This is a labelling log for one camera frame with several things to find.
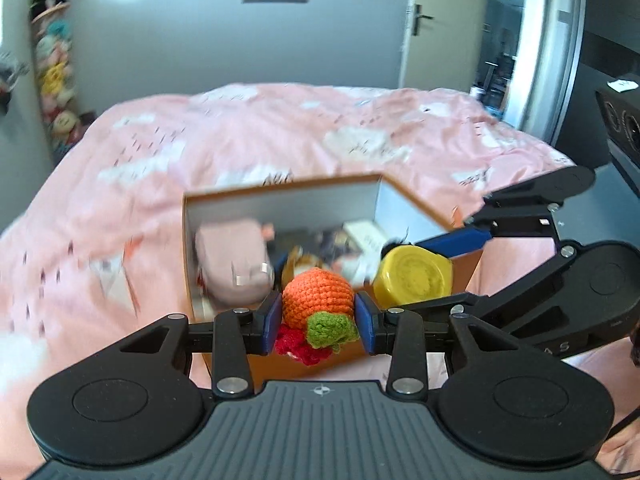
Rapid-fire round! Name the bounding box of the orange crochet carrot toy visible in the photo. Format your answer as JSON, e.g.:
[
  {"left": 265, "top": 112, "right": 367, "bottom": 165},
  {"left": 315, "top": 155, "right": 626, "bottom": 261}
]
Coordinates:
[{"left": 273, "top": 268, "right": 359, "bottom": 366}]

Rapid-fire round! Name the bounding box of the yellow plastic container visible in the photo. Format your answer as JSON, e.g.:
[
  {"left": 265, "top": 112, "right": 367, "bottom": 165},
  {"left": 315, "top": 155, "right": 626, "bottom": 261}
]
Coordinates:
[{"left": 371, "top": 245, "right": 454, "bottom": 309}]

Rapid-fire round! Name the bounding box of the pink fabric pouch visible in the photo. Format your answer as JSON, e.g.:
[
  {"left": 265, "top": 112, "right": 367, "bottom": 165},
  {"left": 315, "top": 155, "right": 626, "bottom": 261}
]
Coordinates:
[{"left": 194, "top": 218, "right": 274, "bottom": 307}]

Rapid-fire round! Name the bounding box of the white rectangular box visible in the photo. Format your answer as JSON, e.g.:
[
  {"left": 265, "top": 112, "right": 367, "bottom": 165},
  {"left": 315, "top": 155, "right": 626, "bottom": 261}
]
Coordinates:
[{"left": 343, "top": 220, "right": 388, "bottom": 255}]

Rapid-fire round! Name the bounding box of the illustrated warrior card box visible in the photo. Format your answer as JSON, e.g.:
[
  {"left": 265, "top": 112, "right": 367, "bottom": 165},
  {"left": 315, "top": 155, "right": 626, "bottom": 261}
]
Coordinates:
[{"left": 316, "top": 228, "right": 361, "bottom": 263}]

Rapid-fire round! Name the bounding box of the orange cardboard box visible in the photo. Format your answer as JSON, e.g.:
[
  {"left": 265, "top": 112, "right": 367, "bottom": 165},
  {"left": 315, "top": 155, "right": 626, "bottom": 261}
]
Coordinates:
[{"left": 181, "top": 172, "right": 486, "bottom": 386}]

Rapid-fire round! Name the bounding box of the pink patterned bed duvet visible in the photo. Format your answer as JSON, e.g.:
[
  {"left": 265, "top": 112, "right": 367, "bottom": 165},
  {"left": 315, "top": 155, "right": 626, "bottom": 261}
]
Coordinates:
[{"left": 1, "top": 84, "right": 639, "bottom": 479}]

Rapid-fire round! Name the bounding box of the hanging plush toy organizer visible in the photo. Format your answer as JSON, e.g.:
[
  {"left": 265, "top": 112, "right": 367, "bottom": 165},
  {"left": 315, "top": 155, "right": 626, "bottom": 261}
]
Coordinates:
[{"left": 29, "top": 0, "right": 84, "bottom": 162}]

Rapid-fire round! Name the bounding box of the beige door with handle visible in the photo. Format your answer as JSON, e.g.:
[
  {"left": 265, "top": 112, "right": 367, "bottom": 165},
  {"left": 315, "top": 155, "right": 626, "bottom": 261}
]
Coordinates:
[{"left": 398, "top": 0, "right": 487, "bottom": 92}]

